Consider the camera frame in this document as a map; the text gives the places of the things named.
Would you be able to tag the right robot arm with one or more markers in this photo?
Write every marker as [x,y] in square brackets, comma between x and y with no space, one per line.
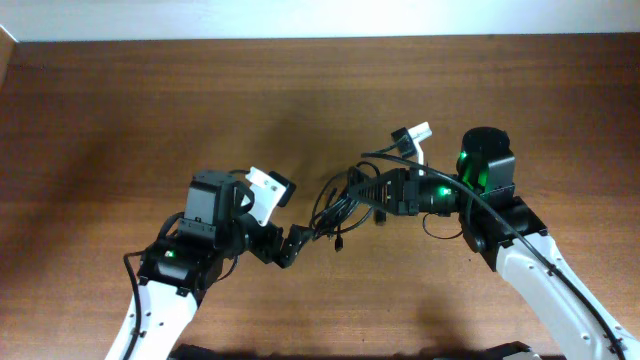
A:
[503,229]

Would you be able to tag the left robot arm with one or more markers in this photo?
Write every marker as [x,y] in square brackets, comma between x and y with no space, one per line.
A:
[226,214]

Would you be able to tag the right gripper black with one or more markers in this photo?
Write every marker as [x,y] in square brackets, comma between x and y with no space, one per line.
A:
[398,178]

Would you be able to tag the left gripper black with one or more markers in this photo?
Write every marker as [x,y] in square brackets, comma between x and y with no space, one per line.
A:
[268,251]

